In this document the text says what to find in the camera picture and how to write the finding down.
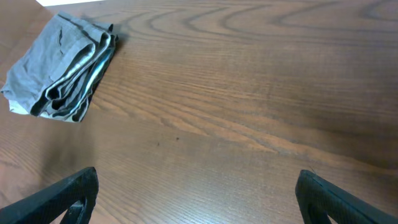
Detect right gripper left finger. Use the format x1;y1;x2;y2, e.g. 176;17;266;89
1;167;99;224

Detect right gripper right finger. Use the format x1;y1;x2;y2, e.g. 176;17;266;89
295;170;397;224

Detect grey shorts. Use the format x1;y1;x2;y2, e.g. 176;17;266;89
1;12;118;123

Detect folded khaki shorts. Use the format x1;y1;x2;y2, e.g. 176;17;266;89
8;46;118;123

